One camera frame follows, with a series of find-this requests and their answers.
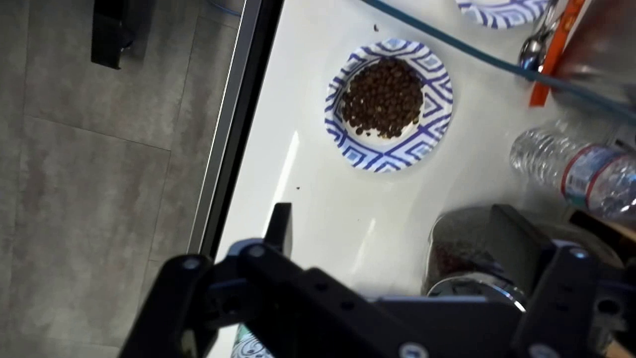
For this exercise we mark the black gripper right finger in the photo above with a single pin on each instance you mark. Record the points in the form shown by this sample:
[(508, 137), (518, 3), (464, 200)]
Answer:
[(569, 306)]

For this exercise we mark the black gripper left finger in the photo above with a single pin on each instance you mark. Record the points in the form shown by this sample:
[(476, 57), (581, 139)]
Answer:
[(200, 306)]

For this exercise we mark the stainless steel undercounter appliance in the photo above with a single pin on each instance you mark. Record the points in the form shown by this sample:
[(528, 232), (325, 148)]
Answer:
[(230, 133)]

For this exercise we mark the blue paper plate with beans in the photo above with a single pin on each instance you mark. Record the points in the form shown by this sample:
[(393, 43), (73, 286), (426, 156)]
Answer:
[(385, 101)]

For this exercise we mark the stainless steel tin box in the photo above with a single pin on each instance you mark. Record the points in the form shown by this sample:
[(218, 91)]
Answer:
[(607, 41)]

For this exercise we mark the clear plastic water bottle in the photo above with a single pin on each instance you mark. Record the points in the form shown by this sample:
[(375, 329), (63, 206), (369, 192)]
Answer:
[(583, 172)]

